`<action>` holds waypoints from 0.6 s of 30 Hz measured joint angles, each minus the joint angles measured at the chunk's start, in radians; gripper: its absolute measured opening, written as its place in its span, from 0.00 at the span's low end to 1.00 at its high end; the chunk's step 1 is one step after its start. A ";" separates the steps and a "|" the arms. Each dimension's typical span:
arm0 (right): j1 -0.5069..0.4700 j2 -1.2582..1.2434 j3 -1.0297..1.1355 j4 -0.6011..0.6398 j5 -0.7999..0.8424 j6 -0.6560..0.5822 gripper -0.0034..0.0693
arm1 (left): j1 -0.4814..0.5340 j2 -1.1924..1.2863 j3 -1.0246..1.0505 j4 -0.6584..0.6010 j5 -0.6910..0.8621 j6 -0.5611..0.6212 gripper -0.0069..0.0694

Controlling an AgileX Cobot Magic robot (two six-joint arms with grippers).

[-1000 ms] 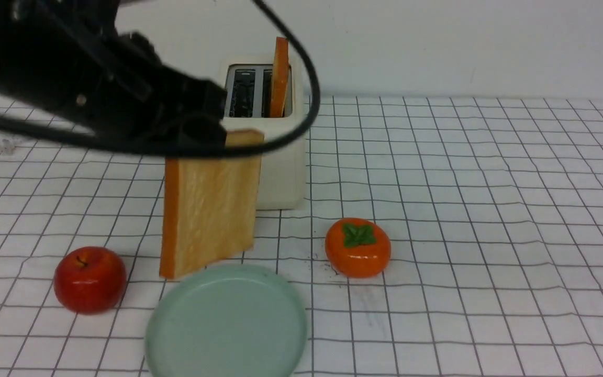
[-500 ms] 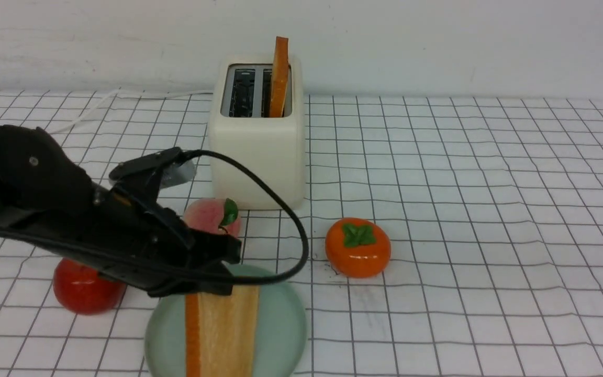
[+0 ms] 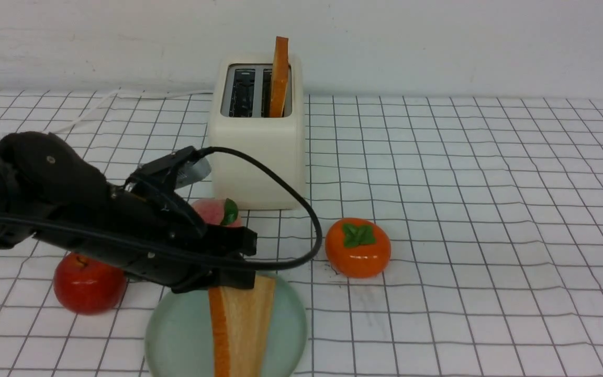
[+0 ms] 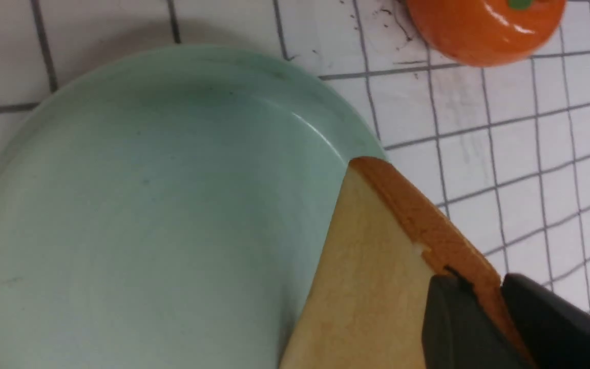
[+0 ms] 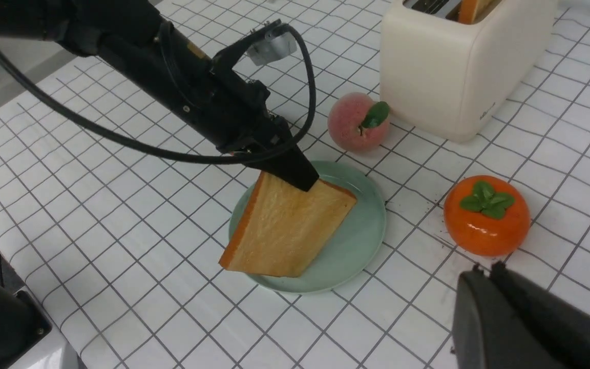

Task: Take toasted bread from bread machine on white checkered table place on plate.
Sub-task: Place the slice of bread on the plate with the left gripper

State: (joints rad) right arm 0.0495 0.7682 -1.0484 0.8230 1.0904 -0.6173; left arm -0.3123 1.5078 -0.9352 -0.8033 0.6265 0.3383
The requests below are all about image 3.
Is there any cream white toaster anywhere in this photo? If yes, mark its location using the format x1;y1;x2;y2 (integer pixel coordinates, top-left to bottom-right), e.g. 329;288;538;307
207;53;308;210

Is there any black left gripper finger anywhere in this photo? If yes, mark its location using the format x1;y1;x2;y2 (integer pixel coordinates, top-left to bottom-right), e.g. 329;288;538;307
204;226;258;256
197;268;256;290

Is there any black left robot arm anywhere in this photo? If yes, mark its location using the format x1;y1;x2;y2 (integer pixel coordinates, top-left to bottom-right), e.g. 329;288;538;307
0;131;256;293

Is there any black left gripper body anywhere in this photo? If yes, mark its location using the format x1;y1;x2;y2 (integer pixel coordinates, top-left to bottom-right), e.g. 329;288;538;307
107;146;213;293

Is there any pink peach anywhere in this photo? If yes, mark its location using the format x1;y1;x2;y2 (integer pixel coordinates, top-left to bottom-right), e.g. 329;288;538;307
191;198;243;227

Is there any red apple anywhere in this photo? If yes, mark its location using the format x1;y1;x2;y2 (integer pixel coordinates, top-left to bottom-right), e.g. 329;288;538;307
53;253;127;316

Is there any white toaster power cord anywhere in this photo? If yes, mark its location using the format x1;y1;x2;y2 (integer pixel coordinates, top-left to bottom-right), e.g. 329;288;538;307
45;89;214;134

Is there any orange persimmon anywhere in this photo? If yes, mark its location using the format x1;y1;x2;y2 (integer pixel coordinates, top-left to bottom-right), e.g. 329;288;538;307
325;217;392;279

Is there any mint green plate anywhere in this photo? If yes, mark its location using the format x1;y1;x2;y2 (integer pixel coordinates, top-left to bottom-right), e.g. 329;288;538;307
144;273;309;376

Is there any toasted bread slice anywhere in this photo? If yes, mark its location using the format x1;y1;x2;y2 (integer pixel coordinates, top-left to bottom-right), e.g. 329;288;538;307
269;36;289;118
208;276;276;376

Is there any white checkered tablecloth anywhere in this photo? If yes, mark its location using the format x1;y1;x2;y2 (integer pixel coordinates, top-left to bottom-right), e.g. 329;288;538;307
0;91;603;376

